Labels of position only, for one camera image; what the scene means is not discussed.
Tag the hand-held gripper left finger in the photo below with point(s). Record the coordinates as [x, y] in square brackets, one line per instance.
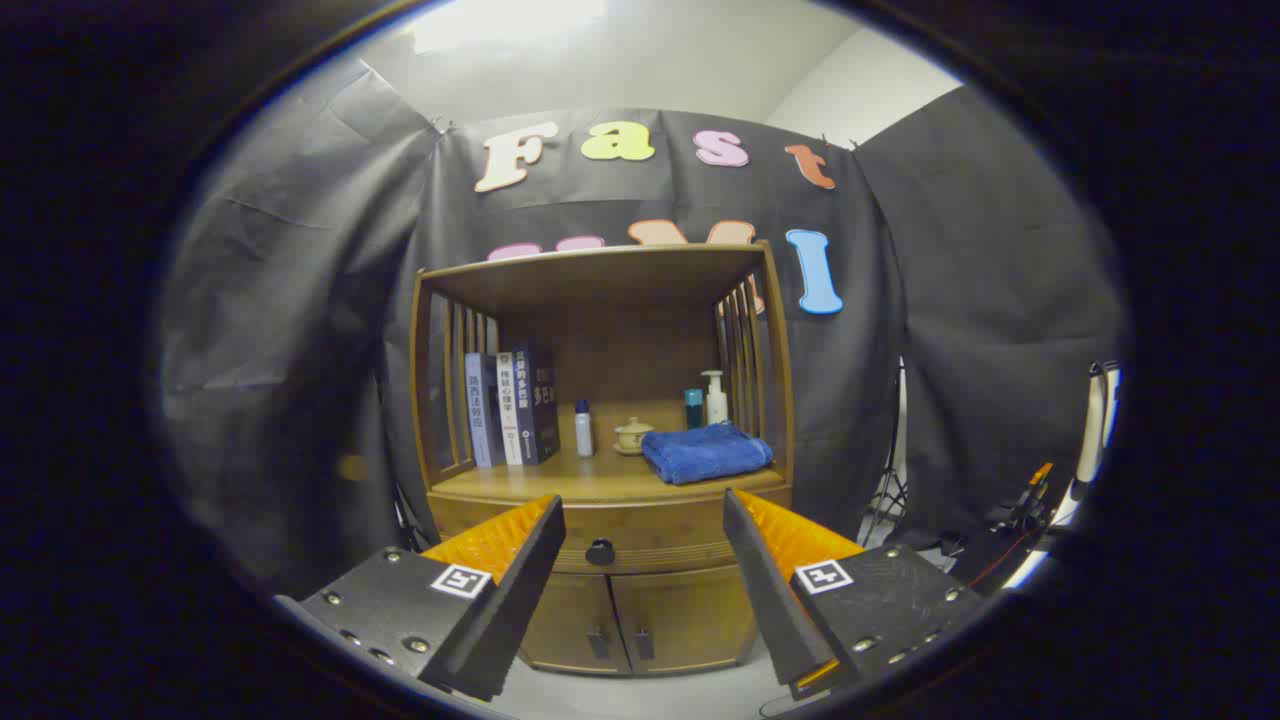
[500, 610]

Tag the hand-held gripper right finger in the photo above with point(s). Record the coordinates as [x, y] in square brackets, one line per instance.
[775, 610]

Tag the black drawer knob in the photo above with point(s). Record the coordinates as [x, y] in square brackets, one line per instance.
[600, 552]

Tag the wooden drawer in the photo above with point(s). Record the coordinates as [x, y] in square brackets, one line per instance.
[650, 535]

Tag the wooden cabinet door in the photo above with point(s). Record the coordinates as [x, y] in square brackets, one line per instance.
[690, 615]
[570, 620]

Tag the wooden countertop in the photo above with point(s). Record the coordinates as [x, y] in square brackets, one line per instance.
[600, 475]

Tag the wooden cabinet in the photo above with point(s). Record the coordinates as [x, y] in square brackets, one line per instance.
[600, 275]

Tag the black tripod stand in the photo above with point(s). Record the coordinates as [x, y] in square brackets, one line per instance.
[888, 490]

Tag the blue folded towel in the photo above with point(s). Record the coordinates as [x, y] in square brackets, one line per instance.
[705, 455]

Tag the white bottle with blue cap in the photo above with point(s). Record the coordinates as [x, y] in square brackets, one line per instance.
[584, 432]

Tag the white book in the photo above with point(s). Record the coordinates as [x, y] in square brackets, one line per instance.
[509, 410]

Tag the light blue book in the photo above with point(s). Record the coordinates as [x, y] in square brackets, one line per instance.
[478, 410]

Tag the dark blue book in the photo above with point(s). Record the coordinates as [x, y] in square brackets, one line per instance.
[538, 400]

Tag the teal bottle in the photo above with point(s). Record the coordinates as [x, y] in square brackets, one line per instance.
[693, 410]

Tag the white pump bottle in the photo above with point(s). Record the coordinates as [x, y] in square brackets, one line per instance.
[716, 402]

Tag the beige lidded teacup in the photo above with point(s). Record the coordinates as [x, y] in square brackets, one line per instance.
[633, 437]

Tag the black and orange device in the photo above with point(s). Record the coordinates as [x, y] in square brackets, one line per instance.
[1030, 495]

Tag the white upright object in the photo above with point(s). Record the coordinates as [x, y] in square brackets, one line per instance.
[1092, 430]

